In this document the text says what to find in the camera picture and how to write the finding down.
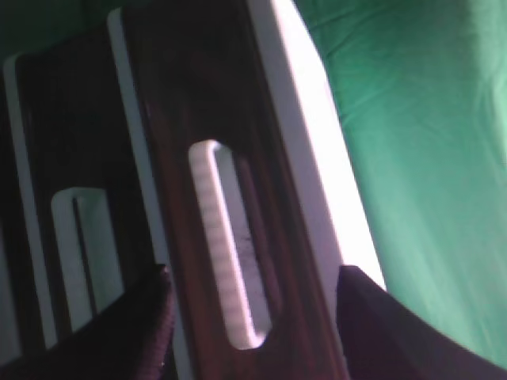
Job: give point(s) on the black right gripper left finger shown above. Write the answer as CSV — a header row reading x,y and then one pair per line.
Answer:
x,y
128,340

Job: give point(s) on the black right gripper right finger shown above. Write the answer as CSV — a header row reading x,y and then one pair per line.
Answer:
x,y
382,339

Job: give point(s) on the translucent purple drawer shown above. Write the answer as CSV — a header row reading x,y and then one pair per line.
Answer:
x,y
87,225
198,75

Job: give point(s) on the green backdrop cloth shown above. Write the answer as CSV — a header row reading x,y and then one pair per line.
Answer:
x,y
420,93

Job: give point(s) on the white plastic drawer cabinet frame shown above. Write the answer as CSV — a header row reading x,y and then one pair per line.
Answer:
x,y
318,161

